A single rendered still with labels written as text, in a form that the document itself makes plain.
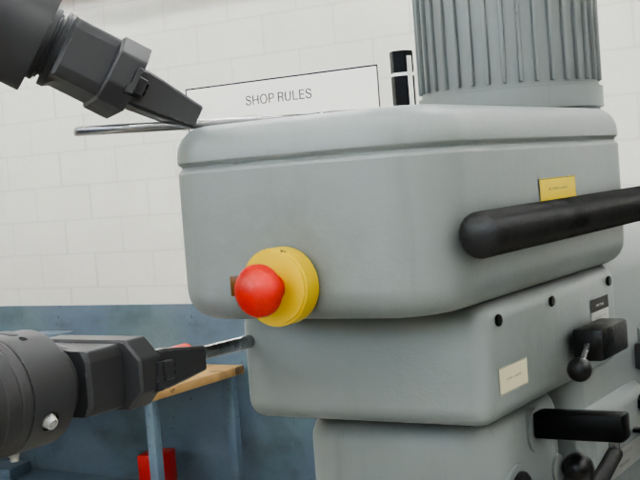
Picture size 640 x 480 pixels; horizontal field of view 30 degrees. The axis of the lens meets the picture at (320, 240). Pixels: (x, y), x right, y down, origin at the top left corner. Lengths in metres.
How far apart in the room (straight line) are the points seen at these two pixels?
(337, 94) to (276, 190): 5.11
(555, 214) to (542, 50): 0.32
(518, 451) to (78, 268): 6.16
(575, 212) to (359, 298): 0.22
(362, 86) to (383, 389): 4.99
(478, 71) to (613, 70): 4.21
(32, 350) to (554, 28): 0.65
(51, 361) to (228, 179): 0.20
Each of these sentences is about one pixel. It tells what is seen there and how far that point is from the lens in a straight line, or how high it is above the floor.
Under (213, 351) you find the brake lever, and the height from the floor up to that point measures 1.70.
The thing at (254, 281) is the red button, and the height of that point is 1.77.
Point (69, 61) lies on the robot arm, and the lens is 0.97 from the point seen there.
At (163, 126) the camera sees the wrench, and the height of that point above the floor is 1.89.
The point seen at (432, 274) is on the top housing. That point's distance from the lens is 0.89.
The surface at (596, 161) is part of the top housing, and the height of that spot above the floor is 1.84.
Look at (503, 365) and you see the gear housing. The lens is 0.99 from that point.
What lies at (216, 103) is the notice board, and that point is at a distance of 6.44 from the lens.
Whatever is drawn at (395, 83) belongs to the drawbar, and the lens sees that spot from 1.10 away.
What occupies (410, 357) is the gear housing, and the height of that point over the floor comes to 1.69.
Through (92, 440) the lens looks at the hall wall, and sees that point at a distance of 7.27.
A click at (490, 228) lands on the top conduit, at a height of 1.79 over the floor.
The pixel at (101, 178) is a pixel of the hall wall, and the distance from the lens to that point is 6.97.
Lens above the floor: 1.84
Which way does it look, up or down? 3 degrees down
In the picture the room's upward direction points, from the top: 4 degrees counter-clockwise
